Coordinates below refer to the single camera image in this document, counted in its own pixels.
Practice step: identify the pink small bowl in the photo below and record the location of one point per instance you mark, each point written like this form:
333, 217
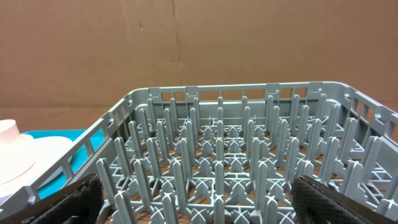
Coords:
9, 132

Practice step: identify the grey dishwasher rack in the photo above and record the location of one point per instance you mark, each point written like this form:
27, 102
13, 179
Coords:
230, 153

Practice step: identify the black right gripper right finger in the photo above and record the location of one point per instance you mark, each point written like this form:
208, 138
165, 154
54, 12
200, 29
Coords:
314, 202

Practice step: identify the teal plastic tray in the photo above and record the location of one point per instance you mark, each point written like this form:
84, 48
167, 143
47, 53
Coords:
76, 161

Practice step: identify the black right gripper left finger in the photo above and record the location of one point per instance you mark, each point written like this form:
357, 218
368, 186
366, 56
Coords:
79, 202

